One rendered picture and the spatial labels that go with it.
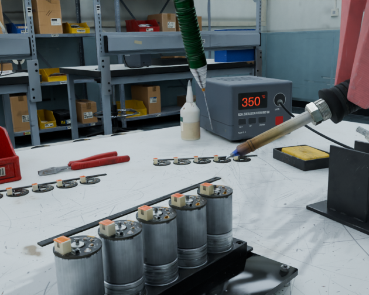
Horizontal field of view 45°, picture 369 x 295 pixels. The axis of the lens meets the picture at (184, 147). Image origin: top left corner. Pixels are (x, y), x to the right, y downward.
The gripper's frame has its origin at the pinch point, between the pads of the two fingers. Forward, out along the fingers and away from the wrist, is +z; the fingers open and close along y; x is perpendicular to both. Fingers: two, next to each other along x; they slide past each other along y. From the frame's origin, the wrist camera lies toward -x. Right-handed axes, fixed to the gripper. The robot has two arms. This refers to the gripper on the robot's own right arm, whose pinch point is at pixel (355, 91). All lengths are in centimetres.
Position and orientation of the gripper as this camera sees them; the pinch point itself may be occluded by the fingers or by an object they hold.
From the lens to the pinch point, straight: 31.2
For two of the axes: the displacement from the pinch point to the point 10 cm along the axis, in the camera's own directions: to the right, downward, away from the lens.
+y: 0.3, 2.3, -9.7
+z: -4.6, 8.7, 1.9
